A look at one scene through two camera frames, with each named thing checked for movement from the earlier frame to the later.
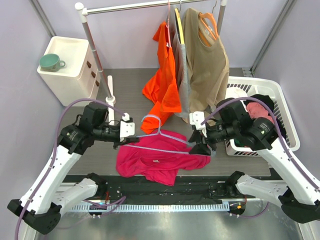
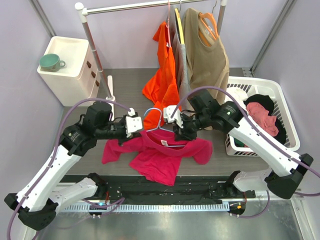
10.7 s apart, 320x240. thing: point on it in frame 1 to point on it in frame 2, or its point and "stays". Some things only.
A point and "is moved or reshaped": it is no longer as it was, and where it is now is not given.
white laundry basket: [256, 86] stays
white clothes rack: [107, 80] stays
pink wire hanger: [168, 26] stays
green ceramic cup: [50, 63] stays
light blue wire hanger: [160, 132] to [159, 127]
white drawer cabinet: [79, 80] stays
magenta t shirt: [159, 156] is moved or reshaped
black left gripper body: [107, 133] stays
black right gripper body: [216, 133] to [190, 125]
